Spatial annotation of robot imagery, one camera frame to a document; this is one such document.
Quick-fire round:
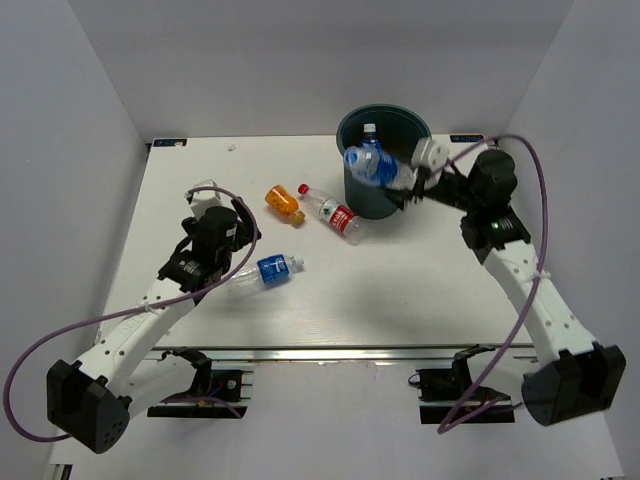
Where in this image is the red label water bottle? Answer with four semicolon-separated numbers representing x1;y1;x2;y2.
298;183;368;245

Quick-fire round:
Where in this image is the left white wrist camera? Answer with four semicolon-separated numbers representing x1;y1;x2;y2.
185;179;222;220

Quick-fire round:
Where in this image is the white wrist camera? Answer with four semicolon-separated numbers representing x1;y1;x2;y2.
185;179;222;220
411;137;450;173

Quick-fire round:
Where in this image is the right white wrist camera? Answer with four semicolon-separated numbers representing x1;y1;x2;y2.
411;137;450;173

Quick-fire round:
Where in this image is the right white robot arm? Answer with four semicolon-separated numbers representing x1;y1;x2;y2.
408;149;626;426

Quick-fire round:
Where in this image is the right black logo sticker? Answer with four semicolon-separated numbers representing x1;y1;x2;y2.
449;134;484;143

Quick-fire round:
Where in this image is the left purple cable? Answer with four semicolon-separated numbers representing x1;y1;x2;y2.
2;185;261;444

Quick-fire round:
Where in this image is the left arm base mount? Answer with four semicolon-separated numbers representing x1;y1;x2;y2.
146;349;254;420

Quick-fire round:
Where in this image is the blue label bottle front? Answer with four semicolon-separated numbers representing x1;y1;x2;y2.
360;123;381;150

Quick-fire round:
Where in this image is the aluminium table frame rail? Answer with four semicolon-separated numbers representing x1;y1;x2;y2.
149;345;536;363

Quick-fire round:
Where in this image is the dark green plastic bin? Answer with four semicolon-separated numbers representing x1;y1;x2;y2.
336;104;431;220

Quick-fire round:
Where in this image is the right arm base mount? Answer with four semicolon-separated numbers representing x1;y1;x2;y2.
407;345;523;425

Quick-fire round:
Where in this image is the black logo sticker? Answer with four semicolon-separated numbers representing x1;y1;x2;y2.
151;138;187;148
449;134;484;143

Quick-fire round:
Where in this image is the orange juice bottle upper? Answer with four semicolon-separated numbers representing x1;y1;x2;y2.
265;185;305;228

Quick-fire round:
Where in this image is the blue label bottle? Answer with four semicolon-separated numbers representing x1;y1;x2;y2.
343;146;417;191
360;123;381;150
226;254;305;301

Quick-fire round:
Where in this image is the left black logo sticker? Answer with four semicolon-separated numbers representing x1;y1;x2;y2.
151;138;187;148

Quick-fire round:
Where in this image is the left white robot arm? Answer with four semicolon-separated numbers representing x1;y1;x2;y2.
46;187;261;454

